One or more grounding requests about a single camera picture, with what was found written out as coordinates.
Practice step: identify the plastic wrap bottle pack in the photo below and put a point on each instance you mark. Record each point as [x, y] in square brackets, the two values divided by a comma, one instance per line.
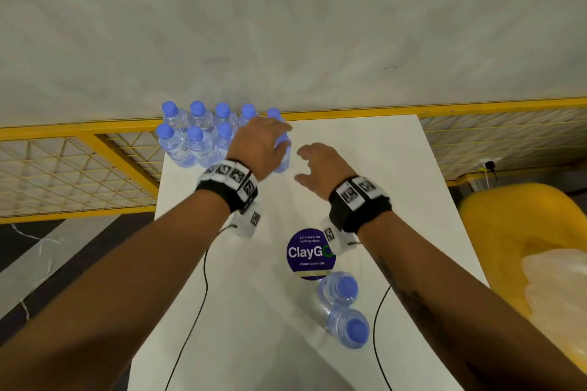
[559, 294]

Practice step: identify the person's right hand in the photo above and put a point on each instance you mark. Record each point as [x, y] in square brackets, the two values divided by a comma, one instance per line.
[330, 171]

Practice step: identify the round purple sticker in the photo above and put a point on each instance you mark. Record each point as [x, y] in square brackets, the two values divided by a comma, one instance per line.
[311, 253]

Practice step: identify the white table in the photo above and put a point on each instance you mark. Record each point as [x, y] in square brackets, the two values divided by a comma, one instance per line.
[390, 166]

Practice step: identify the yellow chair with wooden back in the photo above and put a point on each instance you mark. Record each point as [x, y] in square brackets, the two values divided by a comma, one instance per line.
[504, 230]

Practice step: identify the cluster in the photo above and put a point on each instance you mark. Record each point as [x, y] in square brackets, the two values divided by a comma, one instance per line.
[197, 148]

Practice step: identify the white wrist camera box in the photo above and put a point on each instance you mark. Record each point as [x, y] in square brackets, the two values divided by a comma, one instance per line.
[247, 223]
[337, 239]

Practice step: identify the white wall socket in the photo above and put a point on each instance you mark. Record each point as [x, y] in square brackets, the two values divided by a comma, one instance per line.
[490, 165]

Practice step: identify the person's right forearm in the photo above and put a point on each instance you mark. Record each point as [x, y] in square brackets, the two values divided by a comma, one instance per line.
[481, 313]

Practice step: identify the person's left forearm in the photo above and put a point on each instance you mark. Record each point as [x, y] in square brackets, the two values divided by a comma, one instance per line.
[114, 294]

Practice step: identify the person's left hand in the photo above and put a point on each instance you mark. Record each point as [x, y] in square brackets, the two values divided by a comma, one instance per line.
[257, 148]

